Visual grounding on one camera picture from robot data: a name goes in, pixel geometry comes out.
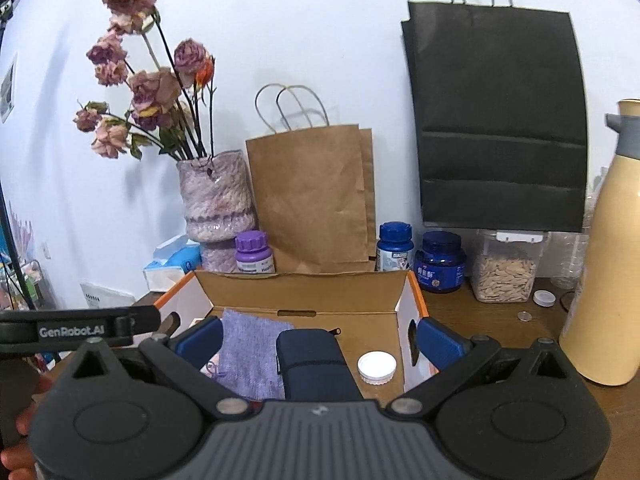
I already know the purple woven cloth pouch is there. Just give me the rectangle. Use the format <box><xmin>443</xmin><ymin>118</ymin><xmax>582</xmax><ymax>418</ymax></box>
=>
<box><xmin>201</xmin><ymin>309</ymin><xmax>294</xmax><ymax>401</ymax></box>

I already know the white round jar lid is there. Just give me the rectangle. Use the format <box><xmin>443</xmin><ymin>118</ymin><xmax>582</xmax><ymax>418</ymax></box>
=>
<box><xmin>357</xmin><ymin>350</ymin><xmax>397</xmax><ymax>386</ymax></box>

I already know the navy blue zip case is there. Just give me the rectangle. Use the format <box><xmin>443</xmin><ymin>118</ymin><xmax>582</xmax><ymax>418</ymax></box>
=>
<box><xmin>276</xmin><ymin>328</ymin><xmax>363</xmax><ymax>402</ymax></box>

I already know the person's left hand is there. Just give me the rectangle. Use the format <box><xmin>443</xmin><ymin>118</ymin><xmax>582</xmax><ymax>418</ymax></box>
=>
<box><xmin>1</xmin><ymin>373</ymin><xmax>54</xmax><ymax>479</ymax></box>

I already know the red orange cardboard box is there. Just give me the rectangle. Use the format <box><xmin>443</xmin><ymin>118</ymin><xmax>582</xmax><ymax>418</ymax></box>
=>
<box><xmin>152</xmin><ymin>271</ymin><xmax>437</xmax><ymax>405</ymax></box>

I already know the dark blue jar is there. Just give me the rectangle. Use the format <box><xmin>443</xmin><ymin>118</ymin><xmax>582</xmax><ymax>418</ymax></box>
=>
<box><xmin>413</xmin><ymin>231</ymin><xmax>468</xmax><ymax>294</ymax></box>

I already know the blue tissue box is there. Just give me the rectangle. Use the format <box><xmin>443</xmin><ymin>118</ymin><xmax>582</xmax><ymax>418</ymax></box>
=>
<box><xmin>143</xmin><ymin>234</ymin><xmax>202</xmax><ymax>292</ymax></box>

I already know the blue lid white bottle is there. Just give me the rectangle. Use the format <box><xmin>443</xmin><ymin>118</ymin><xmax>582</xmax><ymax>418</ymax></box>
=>
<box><xmin>375</xmin><ymin>221</ymin><xmax>414</xmax><ymax>272</ymax></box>

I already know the purple lid bottle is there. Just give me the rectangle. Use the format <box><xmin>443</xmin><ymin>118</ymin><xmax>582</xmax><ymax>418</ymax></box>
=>
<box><xmin>234</xmin><ymin>230</ymin><xmax>276</xmax><ymax>274</ymax></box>

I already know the clear container with seeds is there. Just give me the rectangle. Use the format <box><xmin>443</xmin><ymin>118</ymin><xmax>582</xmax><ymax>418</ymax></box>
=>
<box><xmin>471</xmin><ymin>230</ymin><xmax>548</xmax><ymax>304</ymax></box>

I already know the small white bottle cap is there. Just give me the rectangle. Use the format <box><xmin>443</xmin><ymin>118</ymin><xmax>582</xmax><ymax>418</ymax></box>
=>
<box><xmin>533</xmin><ymin>289</ymin><xmax>556</xmax><ymax>308</ymax></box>

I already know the purple textured vase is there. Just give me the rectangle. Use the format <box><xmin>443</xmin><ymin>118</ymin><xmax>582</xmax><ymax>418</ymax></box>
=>
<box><xmin>177</xmin><ymin>151</ymin><xmax>257</xmax><ymax>273</ymax></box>

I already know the yellow thermos jug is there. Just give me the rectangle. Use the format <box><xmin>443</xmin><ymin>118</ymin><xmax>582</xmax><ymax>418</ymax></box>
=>
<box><xmin>559</xmin><ymin>99</ymin><xmax>639</xmax><ymax>387</ymax></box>

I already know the brown paper bag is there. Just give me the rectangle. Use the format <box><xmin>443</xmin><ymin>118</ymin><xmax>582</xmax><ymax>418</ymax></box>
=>
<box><xmin>245</xmin><ymin>101</ymin><xmax>376</xmax><ymax>274</ymax></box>

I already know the dried pink rose bouquet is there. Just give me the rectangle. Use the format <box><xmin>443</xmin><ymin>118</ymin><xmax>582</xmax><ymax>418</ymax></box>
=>
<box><xmin>74</xmin><ymin>0</ymin><xmax>216</xmax><ymax>162</ymax></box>

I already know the black paper bag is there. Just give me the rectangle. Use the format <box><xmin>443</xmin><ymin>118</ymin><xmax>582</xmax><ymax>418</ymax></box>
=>
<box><xmin>402</xmin><ymin>0</ymin><xmax>588</xmax><ymax>232</ymax></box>

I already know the wire storage rack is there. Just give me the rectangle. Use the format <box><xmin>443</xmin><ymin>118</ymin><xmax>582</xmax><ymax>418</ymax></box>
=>
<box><xmin>0</xmin><ymin>254</ymin><xmax>44</xmax><ymax>310</ymax></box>

